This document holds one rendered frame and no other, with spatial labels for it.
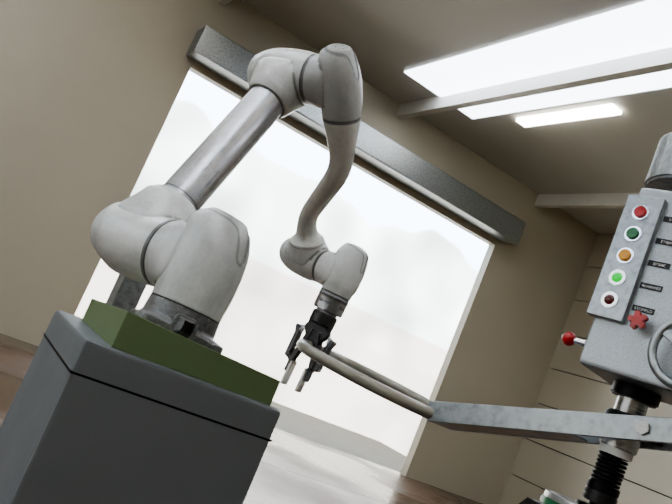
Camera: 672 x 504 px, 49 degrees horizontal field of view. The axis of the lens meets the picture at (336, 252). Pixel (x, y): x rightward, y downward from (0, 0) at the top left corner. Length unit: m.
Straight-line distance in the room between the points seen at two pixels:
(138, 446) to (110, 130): 6.25
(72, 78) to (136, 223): 5.91
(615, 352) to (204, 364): 0.84
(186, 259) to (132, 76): 6.16
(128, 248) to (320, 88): 0.63
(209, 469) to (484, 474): 8.80
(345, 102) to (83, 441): 1.00
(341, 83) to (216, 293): 0.64
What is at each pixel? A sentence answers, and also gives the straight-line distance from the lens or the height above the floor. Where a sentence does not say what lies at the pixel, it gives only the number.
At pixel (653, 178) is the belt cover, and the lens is 1.79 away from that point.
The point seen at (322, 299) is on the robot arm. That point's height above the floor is 1.07.
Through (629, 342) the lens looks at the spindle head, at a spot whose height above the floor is 1.19.
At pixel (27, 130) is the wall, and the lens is 7.38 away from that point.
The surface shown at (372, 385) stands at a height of 0.91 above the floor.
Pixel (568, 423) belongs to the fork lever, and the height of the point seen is 1.00.
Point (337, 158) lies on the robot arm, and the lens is 1.92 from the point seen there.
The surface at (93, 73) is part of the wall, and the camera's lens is 7.52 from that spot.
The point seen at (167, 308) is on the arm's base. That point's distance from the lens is 1.47.
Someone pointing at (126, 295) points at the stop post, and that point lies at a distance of 2.51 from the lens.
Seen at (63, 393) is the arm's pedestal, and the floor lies 0.70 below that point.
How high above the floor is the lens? 0.92
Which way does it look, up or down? 8 degrees up
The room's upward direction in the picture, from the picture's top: 23 degrees clockwise
